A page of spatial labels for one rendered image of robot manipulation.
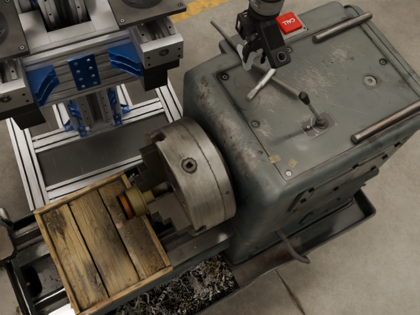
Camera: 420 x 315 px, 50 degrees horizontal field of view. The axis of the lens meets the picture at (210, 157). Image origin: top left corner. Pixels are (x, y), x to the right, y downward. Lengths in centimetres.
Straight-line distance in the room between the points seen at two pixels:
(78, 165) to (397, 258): 168
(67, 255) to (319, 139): 81
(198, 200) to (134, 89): 141
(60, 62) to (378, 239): 179
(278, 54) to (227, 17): 201
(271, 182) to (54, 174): 140
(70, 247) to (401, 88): 106
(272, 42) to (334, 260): 157
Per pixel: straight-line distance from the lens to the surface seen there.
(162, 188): 129
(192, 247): 143
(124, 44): 159
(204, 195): 113
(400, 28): 335
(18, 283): 142
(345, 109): 125
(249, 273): 176
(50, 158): 233
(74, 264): 143
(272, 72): 123
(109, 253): 142
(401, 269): 256
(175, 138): 116
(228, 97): 119
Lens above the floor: 225
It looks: 65 degrees down
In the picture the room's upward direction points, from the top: 9 degrees clockwise
